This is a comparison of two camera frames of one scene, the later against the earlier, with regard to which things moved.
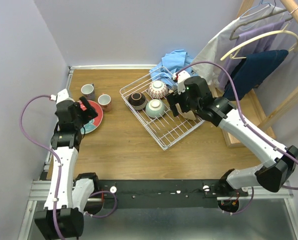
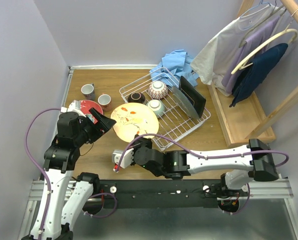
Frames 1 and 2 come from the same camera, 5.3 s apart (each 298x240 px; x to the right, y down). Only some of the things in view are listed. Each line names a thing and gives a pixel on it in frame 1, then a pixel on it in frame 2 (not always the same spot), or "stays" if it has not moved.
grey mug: x=88 y=90 stays
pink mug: x=105 y=101 stays
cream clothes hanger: x=236 y=50 -> x=243 y=64
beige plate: x=188 y=114 -> x=134 y=119
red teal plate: x=94 y=123 stays
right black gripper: x=174 y=98 -> x=140 y=142
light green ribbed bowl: x=155 y=108 stays
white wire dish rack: x=148 y=96 stays
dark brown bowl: x=137 y=100 stays
